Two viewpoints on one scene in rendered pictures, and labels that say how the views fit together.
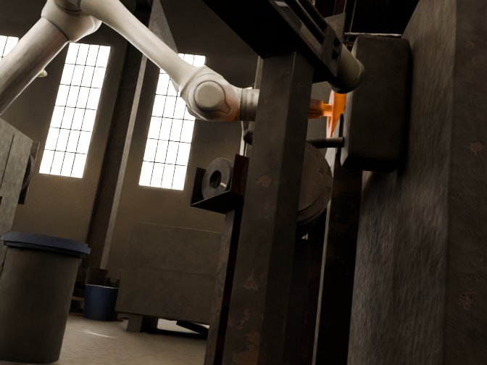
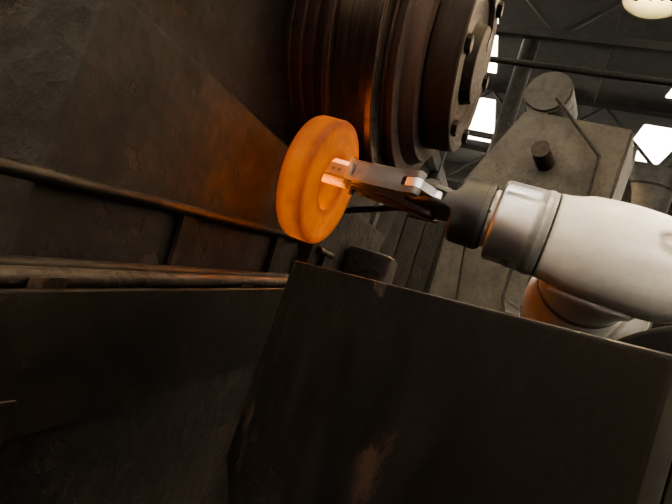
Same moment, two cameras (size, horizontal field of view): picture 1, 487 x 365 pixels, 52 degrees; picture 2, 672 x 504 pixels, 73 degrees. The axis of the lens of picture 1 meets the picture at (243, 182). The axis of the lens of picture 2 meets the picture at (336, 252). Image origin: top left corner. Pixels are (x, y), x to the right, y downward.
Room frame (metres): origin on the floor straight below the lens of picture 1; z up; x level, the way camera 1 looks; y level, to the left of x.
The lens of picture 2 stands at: (1.80, -0.03, 0.72)
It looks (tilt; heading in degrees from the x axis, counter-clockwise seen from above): 3 degrees up; 196
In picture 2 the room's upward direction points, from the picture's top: 19 degrees clockwise
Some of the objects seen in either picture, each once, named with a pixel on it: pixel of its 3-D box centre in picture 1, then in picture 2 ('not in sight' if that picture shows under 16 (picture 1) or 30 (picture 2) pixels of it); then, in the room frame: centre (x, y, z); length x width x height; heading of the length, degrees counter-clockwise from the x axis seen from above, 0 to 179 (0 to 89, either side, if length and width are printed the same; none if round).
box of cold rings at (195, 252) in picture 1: (198, 282); not in sight; (3.87, 0.23, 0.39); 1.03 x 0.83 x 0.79; 89
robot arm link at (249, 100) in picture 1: (253, 105); (515, 226); (1.30, 0.00, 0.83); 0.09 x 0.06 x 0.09; 176
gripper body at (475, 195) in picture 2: not in sight; (449, 206); (1.29, -0.07, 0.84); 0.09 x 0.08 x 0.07; 86
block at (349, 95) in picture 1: (377, 104); (355, 305); (0.84, -0.22, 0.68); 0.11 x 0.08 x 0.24; 85
